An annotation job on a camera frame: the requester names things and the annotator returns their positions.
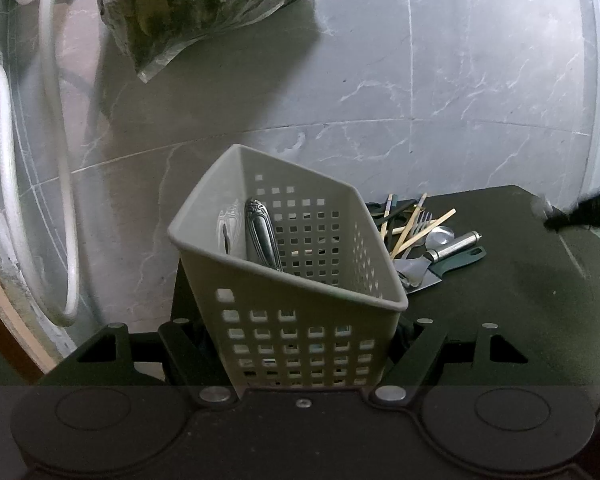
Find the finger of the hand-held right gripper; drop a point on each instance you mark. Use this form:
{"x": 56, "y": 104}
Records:
{"x": 590, "y": 212}

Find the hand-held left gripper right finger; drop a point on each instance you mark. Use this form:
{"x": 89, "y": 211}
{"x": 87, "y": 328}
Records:
{"x": 425, "y": 345}

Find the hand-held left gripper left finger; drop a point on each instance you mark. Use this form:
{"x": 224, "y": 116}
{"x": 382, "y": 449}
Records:
{"x": 180, "y": 340}

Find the round silver spoon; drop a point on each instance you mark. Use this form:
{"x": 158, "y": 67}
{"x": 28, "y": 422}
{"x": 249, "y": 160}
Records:
{"x": 441, "y": 236}

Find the white perforated utensil basket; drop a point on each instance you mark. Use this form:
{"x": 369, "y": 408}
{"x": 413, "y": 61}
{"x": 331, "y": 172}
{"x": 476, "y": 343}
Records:
{"x": 290, "y": 330}

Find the silver fork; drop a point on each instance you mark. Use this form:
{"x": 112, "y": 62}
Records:
{"x": 422, "y": 221}

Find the clear bag of dried leaves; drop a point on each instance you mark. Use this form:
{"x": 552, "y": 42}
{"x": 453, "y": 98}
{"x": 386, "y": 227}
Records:
{"x": 180, "y": 15}

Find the wooden door frame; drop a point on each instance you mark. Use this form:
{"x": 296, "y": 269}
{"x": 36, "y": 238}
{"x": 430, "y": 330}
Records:
{"x": 10, "y": 320}

